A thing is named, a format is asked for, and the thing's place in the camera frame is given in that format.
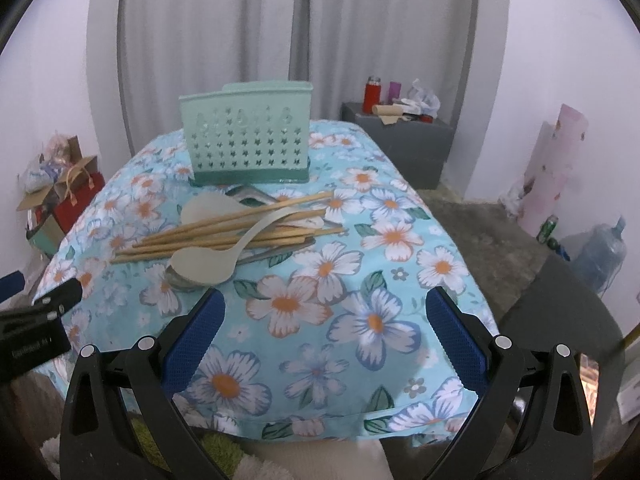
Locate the white plastic rice spoon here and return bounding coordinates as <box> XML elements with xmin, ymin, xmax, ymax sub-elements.
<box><xmin>168</xmin><ymin>207</ymin><xmax>296</xmax><ymax>286</ymax></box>

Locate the floral blue tablecloth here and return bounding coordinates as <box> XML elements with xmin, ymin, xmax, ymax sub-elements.
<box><xmin>38</xmin><ymin>120</ymin><xmax>496</xmax><ymax>443</ymax></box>

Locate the grey cabinet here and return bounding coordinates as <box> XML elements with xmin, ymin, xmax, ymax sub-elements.
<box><xmin>341</xmin><ymin>102</ymin><xmax>456</xmax><ymax>190</ymax></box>

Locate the mint green utensil holder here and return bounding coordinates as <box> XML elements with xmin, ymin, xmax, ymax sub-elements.
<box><xmin>179</xmin><ymin>80</ymin><xmax>312</xmax><ymax>186</ymax></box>

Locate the green can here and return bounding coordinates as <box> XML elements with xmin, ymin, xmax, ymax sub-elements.
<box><xmin>536</xmin><ymin>214</ymin><xmax>559</xmax><ymax>245</ymax></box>

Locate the purple cup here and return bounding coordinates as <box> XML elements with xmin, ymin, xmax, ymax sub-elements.
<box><xmin>387</xmin><ymin>81</ymin><xmax>401</xmax><ymax>104</ymax></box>

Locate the cardboard box with clutter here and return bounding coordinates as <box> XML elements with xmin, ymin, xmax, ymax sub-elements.
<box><xmin>16</xmin><ymin>133</ymin><xmax>99</xmax><ymax>258</ymax></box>

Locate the brown paper roll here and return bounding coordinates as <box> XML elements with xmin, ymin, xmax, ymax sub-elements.
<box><xmin>372</xmin><ymin>104</ymin><xmax>404</xmax><ymax>126</ymax></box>

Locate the red thermos bottle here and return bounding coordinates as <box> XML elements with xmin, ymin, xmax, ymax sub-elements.
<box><xmin>362</xmin><ymin>76</ymin><xmax>382</xmax><ymax>115</ymax></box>

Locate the wooden chopstick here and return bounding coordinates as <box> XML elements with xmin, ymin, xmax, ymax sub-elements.
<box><xmin>137</xmin><ymin>228</ymin><xmax>316</xmax><ymax>250</ymax></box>
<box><xmin>111</xmin><ymin>234</ymin><xmax>314</xmax><ymax>263</ymax></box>
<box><xmin>115</xmin><ymin>226</ymin><xmax>345</xmax><ymax>257</ymax></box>
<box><xmin>149</xmin><ymin>191</ymin><xmax>331</xmax><ymax>236</ymax></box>
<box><xmin>134</xmin><ymin>208</ymin><xmax>326</xmax><ymax>248</ymax></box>

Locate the grey curtain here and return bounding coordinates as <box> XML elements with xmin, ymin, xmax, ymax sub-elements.
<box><xmin>118</xmin><ymin>0</ymin><xmax>472</xmax><ymax>150</ymax></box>

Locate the metal knife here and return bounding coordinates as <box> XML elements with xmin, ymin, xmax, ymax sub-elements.
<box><xmin>226</xmin><ymin>185</ymin><xmax>278</xmax><ymax>207</ymax></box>

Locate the clear water jug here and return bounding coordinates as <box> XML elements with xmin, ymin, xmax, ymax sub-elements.
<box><xmin>561</xmin><ymin>216</ymin><xmax>627</xmax><ymax>296</ymax></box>

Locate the red gift bag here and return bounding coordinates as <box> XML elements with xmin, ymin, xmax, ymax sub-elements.
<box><xmin>53</xmin><ymin>165</ymin><xmax>105</xmax><ymax>233</ymax></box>

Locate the white plastic bag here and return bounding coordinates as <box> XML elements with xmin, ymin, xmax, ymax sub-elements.
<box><xmin>399</xmin><ymin>79</ymin><xmax>440</xmax><ymax>119</ymax></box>

